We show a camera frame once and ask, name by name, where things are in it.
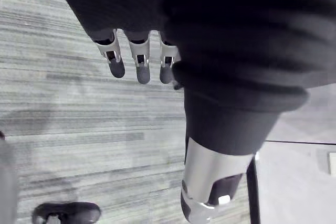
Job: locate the robot left dark foot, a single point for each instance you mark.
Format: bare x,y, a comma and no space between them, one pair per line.
67,213

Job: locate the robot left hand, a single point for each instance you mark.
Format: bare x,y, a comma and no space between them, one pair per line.
215,37

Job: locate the robot left silver leg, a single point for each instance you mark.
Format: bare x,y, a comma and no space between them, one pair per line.
7,182

